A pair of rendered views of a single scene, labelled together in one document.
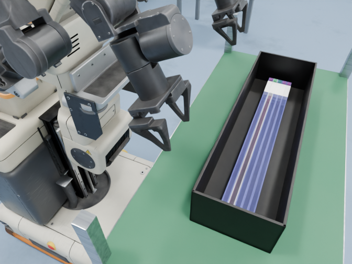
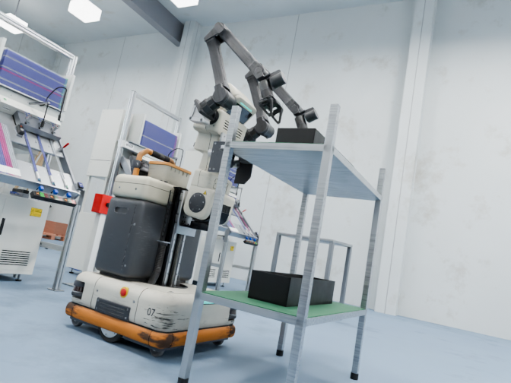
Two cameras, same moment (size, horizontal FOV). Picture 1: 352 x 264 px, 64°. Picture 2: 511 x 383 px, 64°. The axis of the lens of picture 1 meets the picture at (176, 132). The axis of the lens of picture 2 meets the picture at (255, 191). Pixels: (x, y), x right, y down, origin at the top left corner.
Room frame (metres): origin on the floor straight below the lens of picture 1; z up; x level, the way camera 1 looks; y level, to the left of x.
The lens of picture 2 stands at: (-1.37, -0.16, 0.53)
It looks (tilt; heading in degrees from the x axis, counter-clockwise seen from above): 8 degrees up; 6
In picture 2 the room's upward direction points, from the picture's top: 10 degrees clockwise
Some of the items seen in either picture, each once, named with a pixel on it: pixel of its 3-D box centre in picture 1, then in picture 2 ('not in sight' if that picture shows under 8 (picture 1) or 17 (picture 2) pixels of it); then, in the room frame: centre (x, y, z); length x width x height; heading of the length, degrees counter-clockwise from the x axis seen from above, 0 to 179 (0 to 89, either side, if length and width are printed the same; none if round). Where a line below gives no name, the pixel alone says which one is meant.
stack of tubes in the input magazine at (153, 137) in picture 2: not in sight; (156, 140); (2.82, 1.45, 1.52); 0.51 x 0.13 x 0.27; 156
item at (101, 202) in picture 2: not in sight; (94, 240); (1.97, 1.45, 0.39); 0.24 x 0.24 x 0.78; 66
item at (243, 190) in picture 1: (261, 135); not in sight; (0.52, -0.23, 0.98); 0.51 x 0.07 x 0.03; 155
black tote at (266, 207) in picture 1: (263, 128); (318, 160); (0.52, -0.23, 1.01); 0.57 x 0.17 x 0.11; 155
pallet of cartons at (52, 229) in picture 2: not in sight; (39, 227); (7.60, 5.53, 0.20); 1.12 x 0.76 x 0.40; 67
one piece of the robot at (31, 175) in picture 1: (50, 139); (161, 225); (0.88, 0.56, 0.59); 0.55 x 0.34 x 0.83; 156
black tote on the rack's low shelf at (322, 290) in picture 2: not in sight; (296, 288); (0.53, -0.22, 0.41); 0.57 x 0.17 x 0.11; 156
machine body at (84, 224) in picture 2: not in sight; (118, 248); (2.82, 1.58, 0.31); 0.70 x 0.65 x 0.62; 156
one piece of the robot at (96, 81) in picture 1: (106, 86); (231, 158); (0.72, 0.22, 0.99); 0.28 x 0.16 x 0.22; 156
